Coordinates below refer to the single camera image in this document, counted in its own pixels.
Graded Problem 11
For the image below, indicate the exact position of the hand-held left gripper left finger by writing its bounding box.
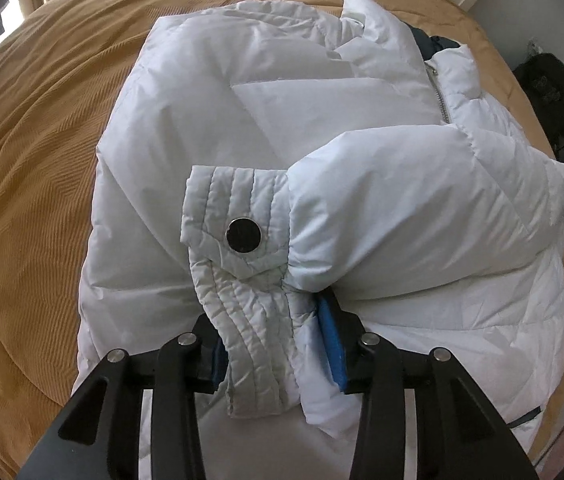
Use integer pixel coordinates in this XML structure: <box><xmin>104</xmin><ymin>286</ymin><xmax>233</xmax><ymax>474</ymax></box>
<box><xmin>16</xmin><ymin>312</ymin><xmax>229</xmax><ymax>480</ymax></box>

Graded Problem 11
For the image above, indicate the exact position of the white puffer jacket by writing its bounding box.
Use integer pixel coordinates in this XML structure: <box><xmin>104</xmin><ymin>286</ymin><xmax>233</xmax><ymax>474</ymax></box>
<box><xmin>69</xmin><ymin>0</ymin><xmax>564</xmax><ymax>480</ymax></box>

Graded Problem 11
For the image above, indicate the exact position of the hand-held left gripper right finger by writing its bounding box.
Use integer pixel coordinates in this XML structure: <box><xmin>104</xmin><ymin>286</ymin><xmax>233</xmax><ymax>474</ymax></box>
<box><xmin>318</xmin><ymin>292</ymin><xmax>529</xmax><ymax>480</ymax></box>

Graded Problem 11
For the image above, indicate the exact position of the black backpack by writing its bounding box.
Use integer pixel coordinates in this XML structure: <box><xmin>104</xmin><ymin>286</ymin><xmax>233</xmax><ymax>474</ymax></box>
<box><xmin>512</xmin><ymin>52</ymin><xmax>564</xmax><ymax>128</ymax></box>

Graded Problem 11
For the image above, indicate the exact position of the tan bedspread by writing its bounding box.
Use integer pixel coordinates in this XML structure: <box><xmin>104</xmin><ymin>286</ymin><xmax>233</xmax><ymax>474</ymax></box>
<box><xmin>0</xmin><ymin>0</ymin><xmax>564</xmax><ymax>480</ymax></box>

